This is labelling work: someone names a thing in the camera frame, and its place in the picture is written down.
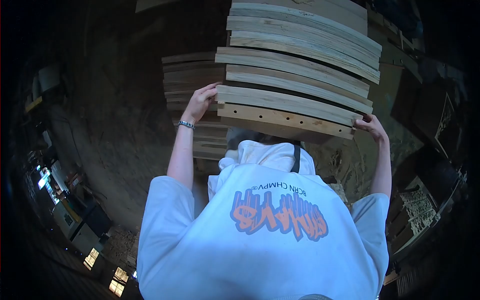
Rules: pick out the person's left hand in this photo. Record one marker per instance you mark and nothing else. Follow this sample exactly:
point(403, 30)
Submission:
point(197, 105)

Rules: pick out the person's right hand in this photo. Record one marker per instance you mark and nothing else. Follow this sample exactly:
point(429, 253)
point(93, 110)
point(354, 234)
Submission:
point(373, 127)

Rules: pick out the person's right fingers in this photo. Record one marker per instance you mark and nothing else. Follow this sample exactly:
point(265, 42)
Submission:
point(364, 123)

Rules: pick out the person's left fingers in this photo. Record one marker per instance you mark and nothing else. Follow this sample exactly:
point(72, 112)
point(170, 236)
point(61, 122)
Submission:
point(209, 93)

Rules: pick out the wooden plank with holes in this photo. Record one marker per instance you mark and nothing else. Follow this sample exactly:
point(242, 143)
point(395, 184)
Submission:
point(285, 119)

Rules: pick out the stack of curved wooden slats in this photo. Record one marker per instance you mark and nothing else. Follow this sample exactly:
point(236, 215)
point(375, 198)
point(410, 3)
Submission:
point(296, 67)

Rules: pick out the pile of dark wooden planks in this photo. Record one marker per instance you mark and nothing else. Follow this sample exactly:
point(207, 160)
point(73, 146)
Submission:
point(191, 78)

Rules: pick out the shelf with wood pieces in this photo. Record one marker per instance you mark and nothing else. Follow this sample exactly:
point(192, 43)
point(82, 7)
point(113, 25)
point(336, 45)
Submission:
point(416, 213)

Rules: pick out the person's body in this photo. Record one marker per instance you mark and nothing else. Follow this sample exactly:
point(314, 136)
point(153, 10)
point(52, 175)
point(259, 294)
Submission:
point(262, 243)

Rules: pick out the grey workshop machine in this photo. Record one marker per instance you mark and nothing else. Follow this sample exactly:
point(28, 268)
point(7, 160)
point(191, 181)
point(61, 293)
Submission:
point(80, 225)

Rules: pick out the lit window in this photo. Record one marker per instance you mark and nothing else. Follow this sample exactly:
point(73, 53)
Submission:
point(118, 282)
point(91, 258)

